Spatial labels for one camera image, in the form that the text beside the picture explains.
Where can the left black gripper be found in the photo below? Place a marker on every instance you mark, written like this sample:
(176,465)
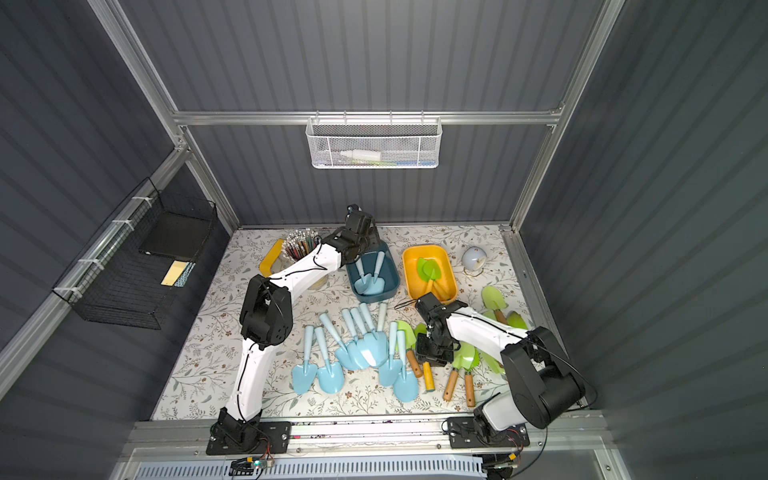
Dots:
(365,241)

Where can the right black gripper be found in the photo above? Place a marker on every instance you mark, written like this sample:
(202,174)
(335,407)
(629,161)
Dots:
(432,346)

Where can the green shovel yellow handle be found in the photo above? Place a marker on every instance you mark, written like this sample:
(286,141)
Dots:
(433,272)
(420,330)

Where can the green shovel brown handle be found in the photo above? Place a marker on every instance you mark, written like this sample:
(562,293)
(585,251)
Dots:
(410,340)

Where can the green shovel wooden handle pair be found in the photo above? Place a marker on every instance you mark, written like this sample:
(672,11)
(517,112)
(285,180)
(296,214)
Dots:
(463,358)

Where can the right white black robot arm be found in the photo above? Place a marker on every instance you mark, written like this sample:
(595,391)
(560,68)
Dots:
(542,382)

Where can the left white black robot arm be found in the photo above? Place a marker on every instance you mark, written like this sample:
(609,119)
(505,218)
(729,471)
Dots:
(266,320)

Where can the teal storage box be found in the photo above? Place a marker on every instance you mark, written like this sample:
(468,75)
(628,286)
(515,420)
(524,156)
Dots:
(388,272)

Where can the yellow storage box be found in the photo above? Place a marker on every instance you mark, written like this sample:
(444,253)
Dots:
(414,284)

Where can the blue shovel mid right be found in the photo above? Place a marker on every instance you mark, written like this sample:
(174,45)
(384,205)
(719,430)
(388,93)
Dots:
(391,368)

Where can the colored pencils bunch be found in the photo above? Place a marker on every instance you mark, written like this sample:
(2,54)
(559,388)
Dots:
(300,243)

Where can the blue shovel cluster back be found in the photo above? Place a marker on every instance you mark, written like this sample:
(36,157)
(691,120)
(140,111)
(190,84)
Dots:
(376,341)

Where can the blue shovel cluster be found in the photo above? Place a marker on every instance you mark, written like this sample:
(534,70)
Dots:
(346,354)
(376,341)

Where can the green shovel far right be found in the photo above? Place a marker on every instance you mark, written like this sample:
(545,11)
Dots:
(494,301)

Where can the blue shovel cluster middle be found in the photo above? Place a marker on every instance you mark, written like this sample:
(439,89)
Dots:
(346,354)

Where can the white bottle in basket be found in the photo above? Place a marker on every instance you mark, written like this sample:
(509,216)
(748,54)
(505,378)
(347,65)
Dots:
(365,156)

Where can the white round lamp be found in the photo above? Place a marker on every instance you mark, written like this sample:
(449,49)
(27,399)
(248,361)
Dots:
(473,261)

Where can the white perforated front panel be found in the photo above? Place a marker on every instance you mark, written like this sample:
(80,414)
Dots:
(371,467)

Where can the black notebook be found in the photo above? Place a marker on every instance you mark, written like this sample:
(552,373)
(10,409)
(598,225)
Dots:
(176,236)

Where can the yellow sticky notes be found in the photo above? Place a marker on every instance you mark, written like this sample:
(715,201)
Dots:
(174,273)

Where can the green shovel wooden handle right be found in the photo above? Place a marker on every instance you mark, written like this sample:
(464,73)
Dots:
(470,384)

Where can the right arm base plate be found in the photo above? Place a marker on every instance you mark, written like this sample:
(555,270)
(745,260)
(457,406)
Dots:
(466,432)

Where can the white wire wall basket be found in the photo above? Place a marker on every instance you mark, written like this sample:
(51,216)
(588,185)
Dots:
(403,146)

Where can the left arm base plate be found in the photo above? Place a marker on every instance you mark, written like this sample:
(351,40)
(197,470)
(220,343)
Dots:
(248,439)

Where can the black wire side basket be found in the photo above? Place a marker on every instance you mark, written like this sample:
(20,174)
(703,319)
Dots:
(113,282)

